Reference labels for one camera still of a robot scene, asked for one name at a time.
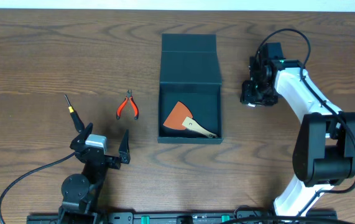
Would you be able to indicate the black yellow screwdriver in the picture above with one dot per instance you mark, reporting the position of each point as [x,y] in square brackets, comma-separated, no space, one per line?
[78,124]

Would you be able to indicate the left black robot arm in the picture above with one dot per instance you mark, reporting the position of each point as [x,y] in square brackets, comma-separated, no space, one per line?
[81,191]

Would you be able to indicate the dark green open box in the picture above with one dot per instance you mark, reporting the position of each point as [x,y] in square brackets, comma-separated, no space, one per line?
[190,74]

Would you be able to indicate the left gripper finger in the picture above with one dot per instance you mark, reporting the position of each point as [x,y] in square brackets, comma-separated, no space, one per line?
[124,145]
[83,136]

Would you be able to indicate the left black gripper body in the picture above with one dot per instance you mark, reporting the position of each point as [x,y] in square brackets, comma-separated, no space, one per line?
[108,158]

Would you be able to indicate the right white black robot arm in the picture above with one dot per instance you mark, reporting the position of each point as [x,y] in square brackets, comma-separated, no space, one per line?
[324,154]

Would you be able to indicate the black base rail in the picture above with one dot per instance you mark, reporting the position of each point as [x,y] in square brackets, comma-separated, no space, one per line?
[144,218]

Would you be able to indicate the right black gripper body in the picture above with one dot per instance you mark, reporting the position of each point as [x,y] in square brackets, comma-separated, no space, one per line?
[258,93]

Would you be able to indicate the orange scraper wooden handle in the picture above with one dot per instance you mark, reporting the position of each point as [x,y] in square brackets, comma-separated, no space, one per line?
[181,118]

